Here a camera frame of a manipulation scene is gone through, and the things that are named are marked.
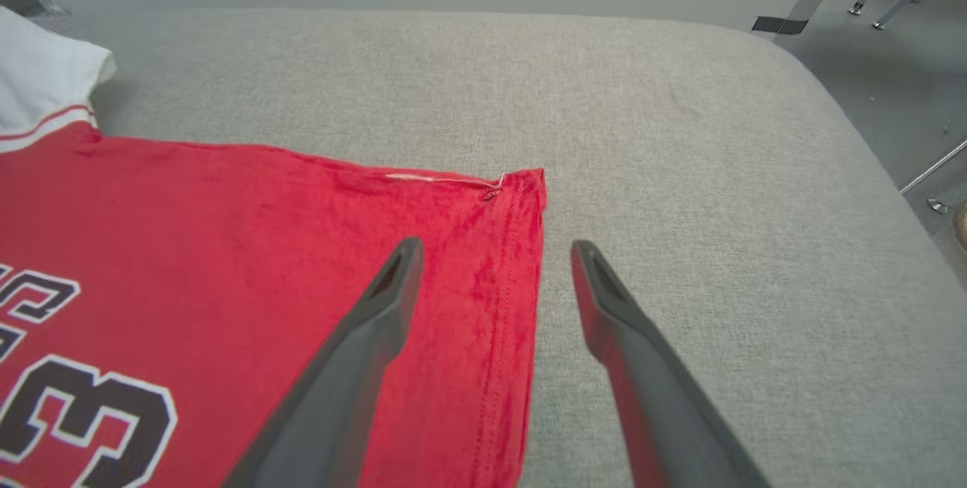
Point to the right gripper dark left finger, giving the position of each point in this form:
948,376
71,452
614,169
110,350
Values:
355,367

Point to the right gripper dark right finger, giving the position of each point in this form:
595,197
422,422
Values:
657,397

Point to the red white basketball shirt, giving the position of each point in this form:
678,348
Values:
227,246

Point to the grey fabric sofa cushion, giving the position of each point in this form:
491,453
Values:
680,133

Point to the beige round object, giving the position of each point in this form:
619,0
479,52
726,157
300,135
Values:
962,227

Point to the black tape strip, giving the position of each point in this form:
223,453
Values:
780,25

